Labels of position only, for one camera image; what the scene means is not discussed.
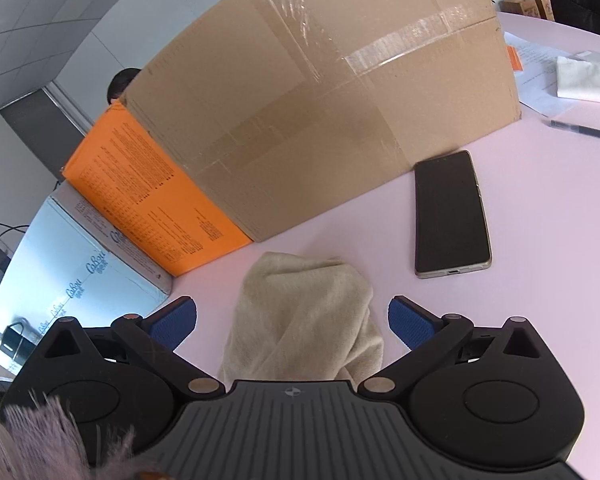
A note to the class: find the furry sleeve cuff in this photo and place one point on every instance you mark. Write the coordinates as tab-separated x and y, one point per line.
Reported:
30	440

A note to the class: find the black thermos bottle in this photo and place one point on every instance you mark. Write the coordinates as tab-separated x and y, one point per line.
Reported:
15	345

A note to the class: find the large brown cardboard box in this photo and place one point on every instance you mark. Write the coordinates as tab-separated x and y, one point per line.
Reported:
305	110

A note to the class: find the dark grey door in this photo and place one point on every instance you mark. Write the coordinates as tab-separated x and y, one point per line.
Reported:
40	135

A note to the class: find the white folded cloth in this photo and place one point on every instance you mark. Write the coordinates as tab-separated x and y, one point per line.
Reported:
585	77

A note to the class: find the black smartphone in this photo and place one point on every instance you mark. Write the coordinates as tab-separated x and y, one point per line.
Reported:
450	215

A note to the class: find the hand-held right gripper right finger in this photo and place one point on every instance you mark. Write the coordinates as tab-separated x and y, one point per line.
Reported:
410	322

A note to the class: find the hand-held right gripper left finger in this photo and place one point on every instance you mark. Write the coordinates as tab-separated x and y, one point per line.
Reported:
172	322

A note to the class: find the beige cloth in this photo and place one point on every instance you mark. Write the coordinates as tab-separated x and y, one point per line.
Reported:
300	310

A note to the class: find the black pen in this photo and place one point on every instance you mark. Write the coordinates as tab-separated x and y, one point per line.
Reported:
580	129

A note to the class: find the orange printed box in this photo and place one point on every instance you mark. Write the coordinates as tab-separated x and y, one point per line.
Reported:
130	175

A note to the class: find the light blue taped box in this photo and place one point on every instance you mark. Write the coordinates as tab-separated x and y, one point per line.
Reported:
45	270

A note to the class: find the white paper sheets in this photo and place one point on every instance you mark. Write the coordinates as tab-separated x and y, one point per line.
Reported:
535	60

